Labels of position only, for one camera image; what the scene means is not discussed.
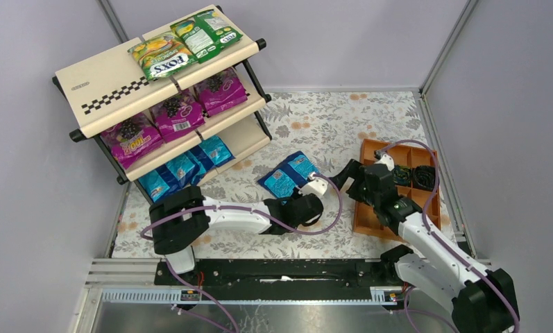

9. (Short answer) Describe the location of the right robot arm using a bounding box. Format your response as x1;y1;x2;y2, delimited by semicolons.
330;160;520;332

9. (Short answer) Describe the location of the floral table cloth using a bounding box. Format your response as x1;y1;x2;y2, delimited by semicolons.
112;90;463;261

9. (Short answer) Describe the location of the black coiled item middle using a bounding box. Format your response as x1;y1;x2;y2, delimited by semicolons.
393;165;412;187

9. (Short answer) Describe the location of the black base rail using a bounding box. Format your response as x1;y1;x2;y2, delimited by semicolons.
154;245;413;305

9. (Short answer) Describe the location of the purple candy bag on shelf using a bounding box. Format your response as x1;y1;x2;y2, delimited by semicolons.
100;112;164;169

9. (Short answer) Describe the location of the orange compartment tray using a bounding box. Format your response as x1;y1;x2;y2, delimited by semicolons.
352;144;442;241

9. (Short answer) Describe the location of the blue candy bag shelf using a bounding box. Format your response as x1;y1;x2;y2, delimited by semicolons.
138;155;200;203
186;135;235;183

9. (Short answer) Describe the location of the purple candy bag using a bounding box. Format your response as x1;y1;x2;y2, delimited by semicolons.
151;89;205;143
194;67;248;117
100;112;164;169

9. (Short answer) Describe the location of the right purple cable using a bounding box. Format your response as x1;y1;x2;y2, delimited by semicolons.
379;139;522;333

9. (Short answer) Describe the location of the blue candy bag shelf left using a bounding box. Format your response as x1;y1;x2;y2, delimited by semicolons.
138;155;200;203

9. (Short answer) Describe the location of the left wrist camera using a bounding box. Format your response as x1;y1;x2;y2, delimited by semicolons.
298;172;329;198

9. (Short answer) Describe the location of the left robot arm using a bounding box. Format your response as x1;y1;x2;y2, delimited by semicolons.
142;186;324;274

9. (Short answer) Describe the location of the blue candy bag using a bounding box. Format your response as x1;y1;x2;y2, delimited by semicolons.
257;151;319;198

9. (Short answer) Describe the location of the cream three-tier shelf rack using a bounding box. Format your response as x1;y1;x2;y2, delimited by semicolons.
51;4;273;207

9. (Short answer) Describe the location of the black coiled item right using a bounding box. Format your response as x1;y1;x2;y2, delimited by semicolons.
411;165;436;191

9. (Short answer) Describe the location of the green Fox's candy bag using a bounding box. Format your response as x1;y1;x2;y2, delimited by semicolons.
127;31;197;80
170;10;242;63

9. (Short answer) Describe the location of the black coiled item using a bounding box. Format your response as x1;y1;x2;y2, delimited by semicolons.
411;165;436;191
393;165;412;187

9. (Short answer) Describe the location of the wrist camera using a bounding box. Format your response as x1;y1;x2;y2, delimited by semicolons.
298;172;329;198
375;153;395;171

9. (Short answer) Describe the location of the blue candy bag shelf right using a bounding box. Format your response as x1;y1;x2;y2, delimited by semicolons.
186;135;235;183

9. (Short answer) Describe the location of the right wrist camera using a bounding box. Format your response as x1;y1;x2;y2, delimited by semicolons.
375;153;395;171

